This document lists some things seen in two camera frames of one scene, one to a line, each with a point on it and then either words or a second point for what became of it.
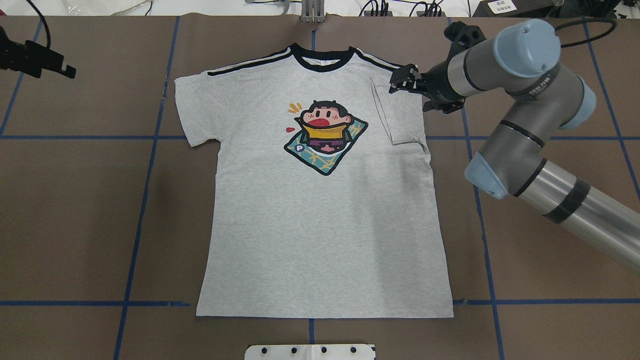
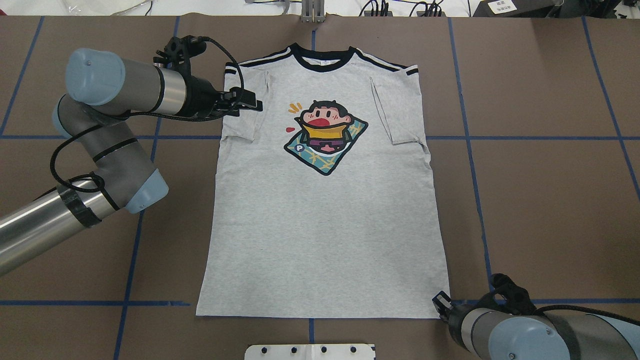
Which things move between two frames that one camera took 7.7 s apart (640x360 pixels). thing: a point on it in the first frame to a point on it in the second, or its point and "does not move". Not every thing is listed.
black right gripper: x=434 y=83 to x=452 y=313
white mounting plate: x=310 y=352 does not move
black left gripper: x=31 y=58 to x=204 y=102
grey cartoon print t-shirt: x=321 y=202 does not move
